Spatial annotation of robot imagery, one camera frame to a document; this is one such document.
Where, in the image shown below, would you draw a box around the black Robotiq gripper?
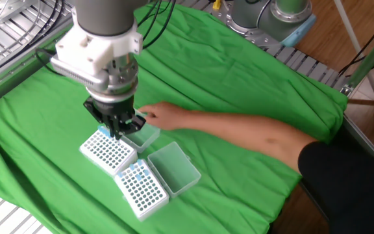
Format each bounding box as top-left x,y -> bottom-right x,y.
82,96 -> 147,142

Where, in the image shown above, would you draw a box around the white pipette tip rack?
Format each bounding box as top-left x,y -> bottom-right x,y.
114,158 -> 170,222
79,126 -> 138,178

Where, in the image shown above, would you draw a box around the person's hand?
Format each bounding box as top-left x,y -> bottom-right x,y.
138,101 -> 192,132

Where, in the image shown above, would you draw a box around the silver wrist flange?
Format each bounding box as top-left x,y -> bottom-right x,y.
88,53 -> 140,103

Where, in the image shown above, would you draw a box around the green table cloth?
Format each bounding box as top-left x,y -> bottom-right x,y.
0,0 -> 349,234

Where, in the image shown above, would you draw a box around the silver metal plate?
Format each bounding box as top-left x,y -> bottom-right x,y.
0,0 -> 40,25

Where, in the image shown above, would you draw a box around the black shirt sleeve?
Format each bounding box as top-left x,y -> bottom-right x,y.
297,141 -> 374,234

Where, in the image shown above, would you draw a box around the thin white pole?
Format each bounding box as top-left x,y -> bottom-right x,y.
332,0 -> 374,107

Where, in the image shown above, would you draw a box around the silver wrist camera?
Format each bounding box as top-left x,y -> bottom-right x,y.
49,55 -> 110,94

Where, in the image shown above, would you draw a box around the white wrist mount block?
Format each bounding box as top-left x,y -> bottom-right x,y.
54,9 -> 143,75

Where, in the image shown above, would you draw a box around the dark wrist camera cable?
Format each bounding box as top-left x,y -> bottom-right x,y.
34,0 -> 177,77

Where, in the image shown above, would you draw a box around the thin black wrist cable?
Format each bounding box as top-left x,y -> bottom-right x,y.
136,0 -> 164,42

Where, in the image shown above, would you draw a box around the grey aluminium frame rail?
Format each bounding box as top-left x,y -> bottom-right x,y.
0,25 -> 74,113

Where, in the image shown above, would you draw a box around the black table cable bundle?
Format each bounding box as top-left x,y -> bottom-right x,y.
0,0 -> 66,84

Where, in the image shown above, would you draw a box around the aluminium table edge rail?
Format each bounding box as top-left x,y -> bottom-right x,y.
341,115 -> 374,162

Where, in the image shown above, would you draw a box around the black floor cables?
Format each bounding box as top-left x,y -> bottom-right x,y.
338,11 -> 374,78

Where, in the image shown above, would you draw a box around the aluminium corner post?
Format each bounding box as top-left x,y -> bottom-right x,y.
347,19 -> 374,96

